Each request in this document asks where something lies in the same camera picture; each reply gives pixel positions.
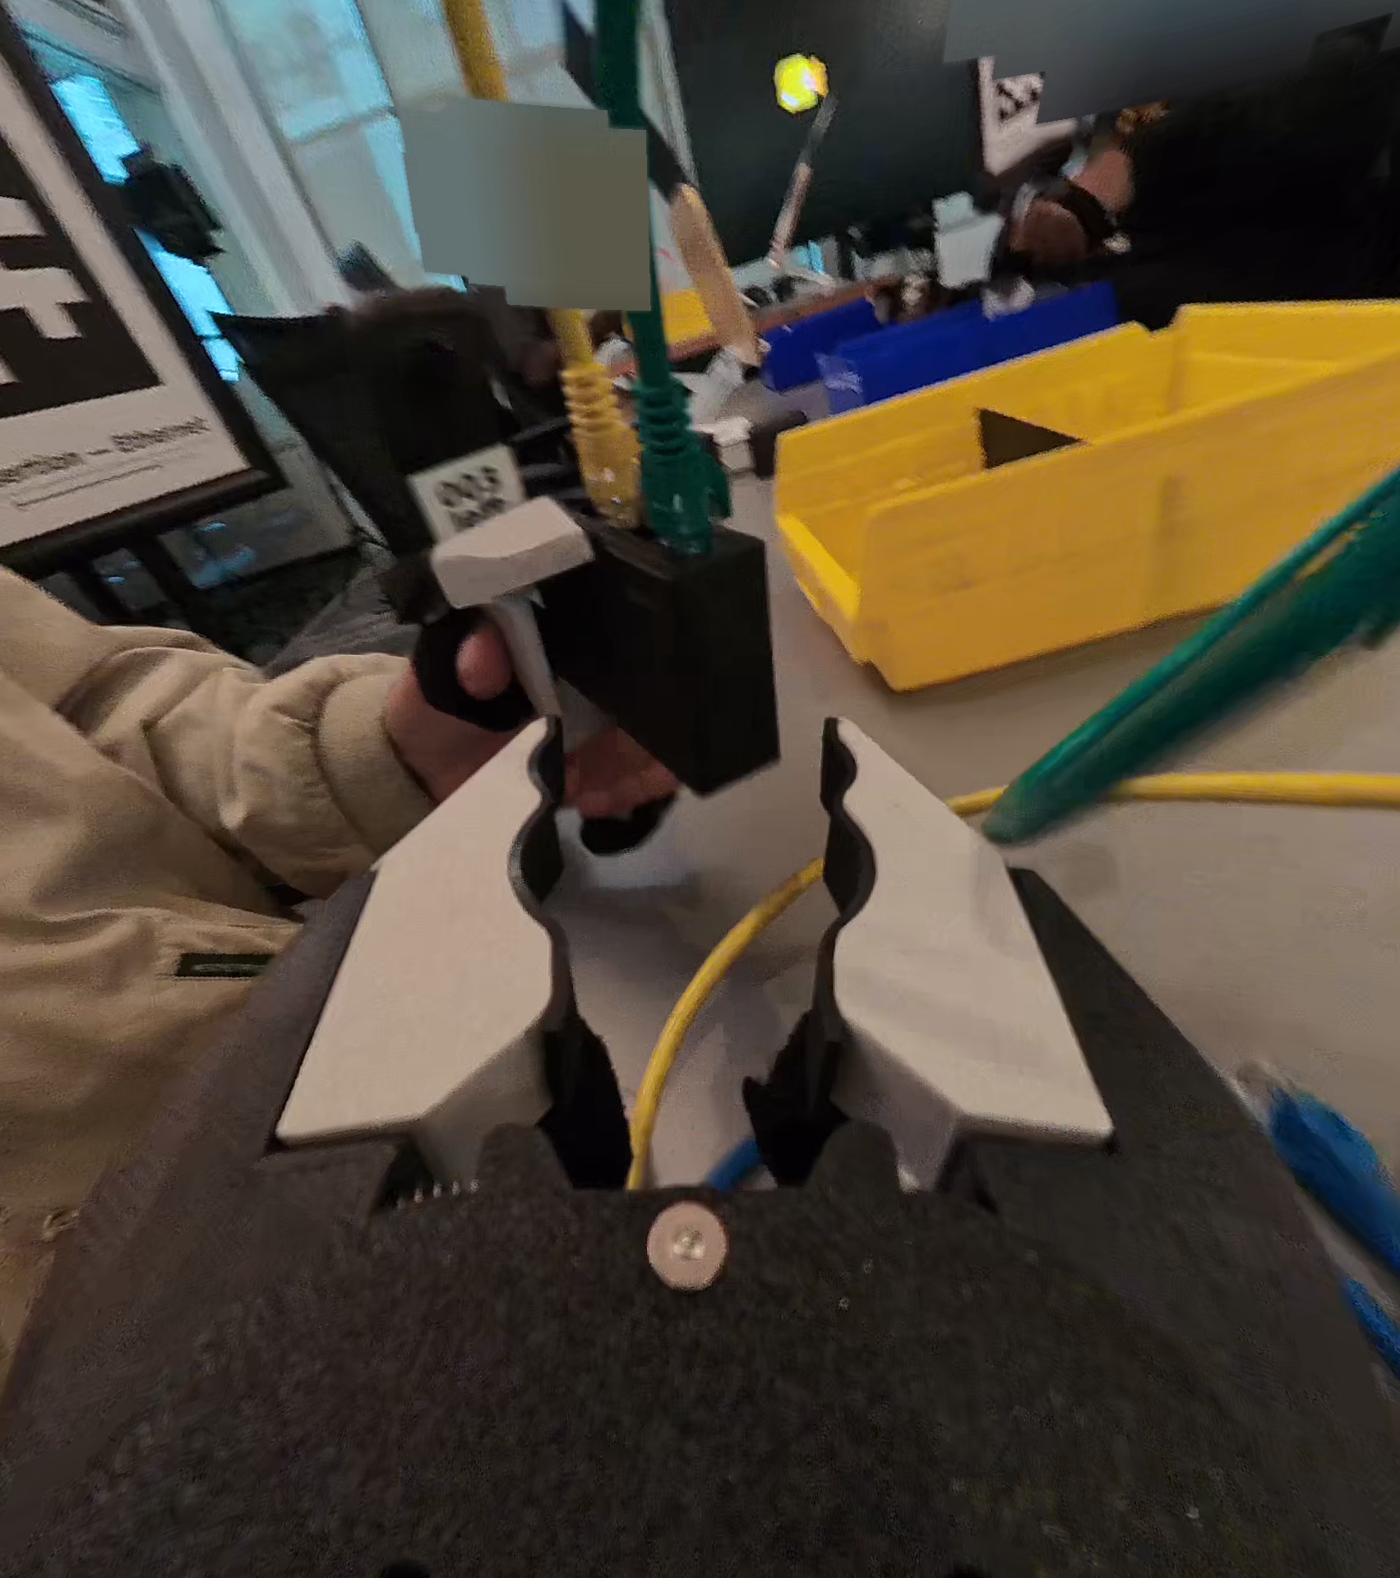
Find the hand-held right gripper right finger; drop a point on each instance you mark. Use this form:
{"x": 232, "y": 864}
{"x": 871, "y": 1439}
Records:
{"x": 958, "y": 987}

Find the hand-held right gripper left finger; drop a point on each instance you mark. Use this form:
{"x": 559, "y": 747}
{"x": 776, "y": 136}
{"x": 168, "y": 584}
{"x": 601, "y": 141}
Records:
{"x": 429, "y": 987}

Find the black ethernet switch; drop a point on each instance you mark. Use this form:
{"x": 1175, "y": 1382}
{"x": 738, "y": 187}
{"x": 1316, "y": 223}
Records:
{"x": 675, "y": 653}

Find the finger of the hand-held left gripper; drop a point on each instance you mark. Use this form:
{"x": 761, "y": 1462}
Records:
{"x": 514, "y": 555}

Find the yellow plastic bin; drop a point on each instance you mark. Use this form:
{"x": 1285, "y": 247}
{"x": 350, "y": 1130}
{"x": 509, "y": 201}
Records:
{"x": 1020, "y": 568}

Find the person's beige jacket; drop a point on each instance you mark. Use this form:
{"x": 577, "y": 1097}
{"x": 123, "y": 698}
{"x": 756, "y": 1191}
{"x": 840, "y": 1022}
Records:
{"x": 8, "y": 1048}

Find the framed marker sign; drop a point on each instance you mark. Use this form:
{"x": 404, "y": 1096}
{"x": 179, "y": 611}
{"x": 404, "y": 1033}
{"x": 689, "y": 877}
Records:
{"x": 33, "y": 308}
{"x": 1014, "y": 106}

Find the blue plastic bin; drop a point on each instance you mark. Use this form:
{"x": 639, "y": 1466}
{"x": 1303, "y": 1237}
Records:
{"x": 958, "y": 346}

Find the black bin divider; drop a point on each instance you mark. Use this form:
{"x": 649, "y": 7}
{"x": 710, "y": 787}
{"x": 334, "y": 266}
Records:
{"x": 1014, "y": 445}

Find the person's left forearm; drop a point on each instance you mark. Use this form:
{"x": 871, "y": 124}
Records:
{"x": 156, "y": 741}

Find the person's left hand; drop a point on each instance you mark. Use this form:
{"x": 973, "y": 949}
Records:
{"x": 454, "y": 752}

